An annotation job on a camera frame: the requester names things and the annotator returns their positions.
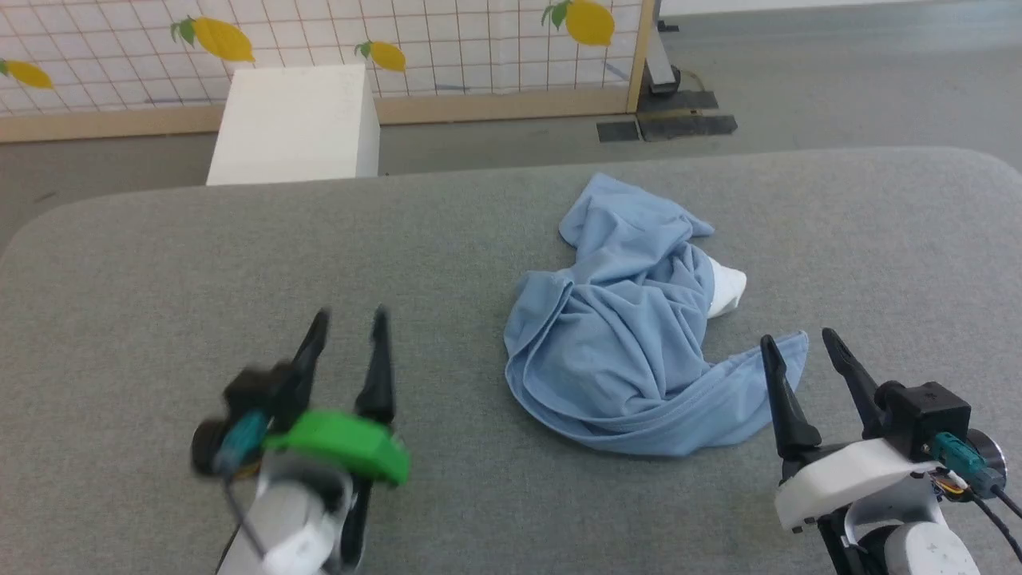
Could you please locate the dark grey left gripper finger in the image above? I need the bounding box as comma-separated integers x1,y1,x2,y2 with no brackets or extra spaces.
355,304,397,429
275,307,331,434

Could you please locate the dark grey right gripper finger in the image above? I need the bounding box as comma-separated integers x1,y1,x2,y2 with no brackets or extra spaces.
759,334,823,482
822,327,889,442

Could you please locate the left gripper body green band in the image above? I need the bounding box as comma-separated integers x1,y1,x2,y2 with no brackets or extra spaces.
255,409,411,516

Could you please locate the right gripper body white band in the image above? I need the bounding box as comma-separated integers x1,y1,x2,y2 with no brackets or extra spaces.
774,437,945,575

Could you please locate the light blue garment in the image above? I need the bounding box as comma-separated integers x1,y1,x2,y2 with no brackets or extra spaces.
503,172,810,458

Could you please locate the grey fabric sofa cushion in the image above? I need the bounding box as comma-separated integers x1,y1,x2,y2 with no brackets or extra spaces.
0,146,1022,575

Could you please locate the white rectangular box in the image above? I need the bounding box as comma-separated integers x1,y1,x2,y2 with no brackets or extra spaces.
206,64,381,187

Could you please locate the large black floor mat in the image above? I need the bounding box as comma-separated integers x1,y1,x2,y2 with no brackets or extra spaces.
636,89,739,143

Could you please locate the lemon print grid partition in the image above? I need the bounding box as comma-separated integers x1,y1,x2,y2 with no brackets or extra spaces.
0,0,657,145

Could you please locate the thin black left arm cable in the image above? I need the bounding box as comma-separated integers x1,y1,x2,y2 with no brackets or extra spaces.
222,478,271,561

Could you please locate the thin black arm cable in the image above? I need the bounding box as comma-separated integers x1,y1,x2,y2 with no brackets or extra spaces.
222,478,271,561
968,479,1022,564

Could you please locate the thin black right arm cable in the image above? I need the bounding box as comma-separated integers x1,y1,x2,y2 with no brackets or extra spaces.
968,479,1022,564

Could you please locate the grey metal stand post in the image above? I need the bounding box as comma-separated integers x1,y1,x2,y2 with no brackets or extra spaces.
645,0,681,93

